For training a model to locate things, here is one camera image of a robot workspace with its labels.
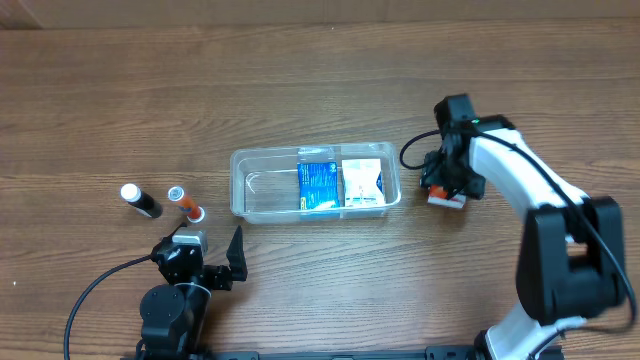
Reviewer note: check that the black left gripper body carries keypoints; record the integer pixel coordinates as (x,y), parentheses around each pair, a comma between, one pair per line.
(211,275)

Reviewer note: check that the orange vitamin tube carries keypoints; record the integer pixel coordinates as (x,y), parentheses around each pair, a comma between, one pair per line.
(186,204)

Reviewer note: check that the clear plastic container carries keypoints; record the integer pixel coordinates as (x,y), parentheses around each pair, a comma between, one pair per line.
(265,188)

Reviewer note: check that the white medicine box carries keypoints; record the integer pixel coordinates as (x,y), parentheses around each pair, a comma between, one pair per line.
(363,185)

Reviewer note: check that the blue VapoDrops box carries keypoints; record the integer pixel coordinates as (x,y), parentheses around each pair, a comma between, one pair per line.
(318,185)

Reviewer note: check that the red Panadol box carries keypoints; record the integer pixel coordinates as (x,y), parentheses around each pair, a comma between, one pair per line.
(438,196)

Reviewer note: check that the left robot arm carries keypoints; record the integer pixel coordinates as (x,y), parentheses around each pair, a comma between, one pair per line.
(173,314)

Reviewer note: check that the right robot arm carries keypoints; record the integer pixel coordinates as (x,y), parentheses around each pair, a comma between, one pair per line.
(571,261)

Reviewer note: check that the dark bottle white cap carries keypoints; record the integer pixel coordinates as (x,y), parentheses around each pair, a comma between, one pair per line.
(141,201)

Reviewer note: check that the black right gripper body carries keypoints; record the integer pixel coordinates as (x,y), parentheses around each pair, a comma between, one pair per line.
(451,179)

